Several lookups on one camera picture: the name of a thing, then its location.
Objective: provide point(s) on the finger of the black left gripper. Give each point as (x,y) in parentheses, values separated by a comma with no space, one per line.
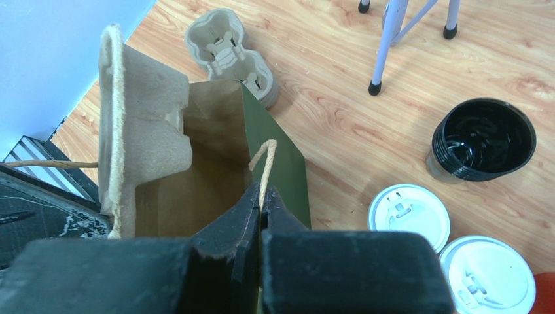
(32,209)

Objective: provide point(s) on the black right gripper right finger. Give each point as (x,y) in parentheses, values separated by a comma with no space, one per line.
(306,271)

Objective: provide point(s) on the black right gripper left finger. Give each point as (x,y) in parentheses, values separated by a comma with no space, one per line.
(214,271)

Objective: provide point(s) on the single pulp cup carrier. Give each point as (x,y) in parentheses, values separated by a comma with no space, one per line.
(141,129)

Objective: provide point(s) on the green paper bag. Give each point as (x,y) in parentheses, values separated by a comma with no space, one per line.
(227,127)

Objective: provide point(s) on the white single cup lid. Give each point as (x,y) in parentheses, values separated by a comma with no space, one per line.
(486,276)

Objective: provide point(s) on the black paper cup stack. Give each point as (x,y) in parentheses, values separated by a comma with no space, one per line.
(480,140)

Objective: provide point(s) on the grey pulp cup carrier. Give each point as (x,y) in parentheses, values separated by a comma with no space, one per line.
(218,43)

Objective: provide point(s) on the red straw holder cup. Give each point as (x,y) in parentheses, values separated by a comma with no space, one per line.
(544,300)

